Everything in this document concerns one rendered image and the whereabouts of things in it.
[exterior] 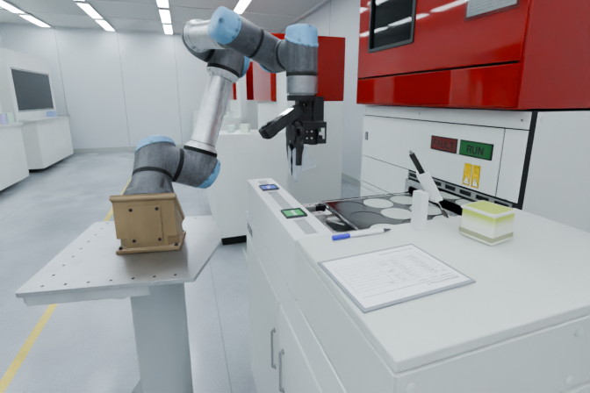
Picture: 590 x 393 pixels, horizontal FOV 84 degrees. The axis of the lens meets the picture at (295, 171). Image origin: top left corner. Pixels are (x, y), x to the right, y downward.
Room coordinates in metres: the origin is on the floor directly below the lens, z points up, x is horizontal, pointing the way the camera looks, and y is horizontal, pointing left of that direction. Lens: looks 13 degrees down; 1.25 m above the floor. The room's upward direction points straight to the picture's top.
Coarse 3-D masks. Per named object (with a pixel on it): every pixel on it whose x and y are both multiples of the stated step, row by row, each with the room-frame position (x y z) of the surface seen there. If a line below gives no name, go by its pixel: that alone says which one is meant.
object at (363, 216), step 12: (336, 204) 1.05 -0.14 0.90; (348, 204) 1.05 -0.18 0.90; (360, 204) 1.05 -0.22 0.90; (396, 204) 1.05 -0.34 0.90; (408, 204) 1.05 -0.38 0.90; (432, 204) 1.05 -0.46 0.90; (348, 216) 0.94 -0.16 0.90; (360, 216) 0.94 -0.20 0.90; (372, 216) 0.94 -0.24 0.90; (384, 216) 0.94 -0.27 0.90; (432, 216) 0.94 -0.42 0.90; (360, 228) 0.84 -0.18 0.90
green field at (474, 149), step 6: (462, 144) 1.02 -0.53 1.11; (468, 144) 1.00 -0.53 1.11; (474, 144) 0.98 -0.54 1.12; (480, 144) 0.96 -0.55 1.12; (462, 150) 1.02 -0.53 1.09; (468, 150) 0.99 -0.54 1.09; (474, 150) 0.97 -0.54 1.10; (480, 150) 0.95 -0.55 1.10; (486, 150) 0.93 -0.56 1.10; (480, 156) 0.95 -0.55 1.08; (486, 156) 0.93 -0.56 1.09
